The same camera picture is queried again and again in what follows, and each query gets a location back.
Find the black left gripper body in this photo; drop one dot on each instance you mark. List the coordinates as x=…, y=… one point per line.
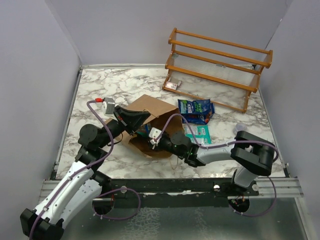
x=116, y=128

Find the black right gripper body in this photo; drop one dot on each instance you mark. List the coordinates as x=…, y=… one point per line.
x=166, y=145

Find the brown paper bag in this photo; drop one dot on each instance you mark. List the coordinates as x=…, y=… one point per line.
x=132, y=157

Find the green snack packet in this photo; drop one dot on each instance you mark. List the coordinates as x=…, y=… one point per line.
x=201, y=133

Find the dark blue chips bag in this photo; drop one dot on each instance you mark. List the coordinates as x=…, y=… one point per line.
x=197, y=119

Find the blue Bonk snack bag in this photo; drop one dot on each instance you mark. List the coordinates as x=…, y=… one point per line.
x=196, y=107

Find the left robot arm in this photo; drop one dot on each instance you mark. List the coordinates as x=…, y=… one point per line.
x=83, y=182

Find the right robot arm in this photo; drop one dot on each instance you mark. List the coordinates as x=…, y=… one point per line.
x=255, y=155

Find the small red white box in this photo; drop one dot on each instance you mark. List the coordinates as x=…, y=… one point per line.
x=173, y=85

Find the small clear plastic cup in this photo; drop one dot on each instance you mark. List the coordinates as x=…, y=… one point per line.
x=240, y=127

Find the orange wooden shelf rack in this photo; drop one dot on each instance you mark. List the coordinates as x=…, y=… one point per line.
x=225, y=72

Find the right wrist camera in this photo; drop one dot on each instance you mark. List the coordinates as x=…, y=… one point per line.
x=155, y=135

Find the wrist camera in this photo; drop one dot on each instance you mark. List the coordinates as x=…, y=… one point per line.
x=155, y=135
x=108, y=106

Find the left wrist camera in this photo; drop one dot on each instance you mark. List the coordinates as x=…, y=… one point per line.
x=108, y=106

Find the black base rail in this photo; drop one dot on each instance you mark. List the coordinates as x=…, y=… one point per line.
x=172, y=193

